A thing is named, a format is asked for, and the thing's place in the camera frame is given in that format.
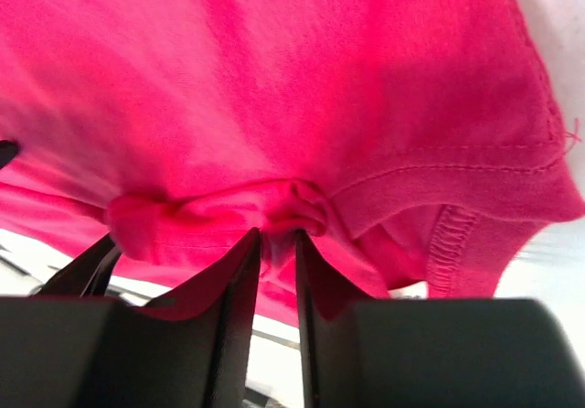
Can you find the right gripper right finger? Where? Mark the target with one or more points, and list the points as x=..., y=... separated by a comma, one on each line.
x=358, y=351

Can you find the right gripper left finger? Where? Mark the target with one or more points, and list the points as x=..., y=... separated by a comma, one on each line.
x=186, y=348

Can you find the pink t shirt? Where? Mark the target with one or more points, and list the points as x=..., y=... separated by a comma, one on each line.
x=415, y=140

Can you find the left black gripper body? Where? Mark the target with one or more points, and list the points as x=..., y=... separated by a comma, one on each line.
x=9, y=151

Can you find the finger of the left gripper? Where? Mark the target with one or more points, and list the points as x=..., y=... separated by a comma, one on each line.
x=89, y=274

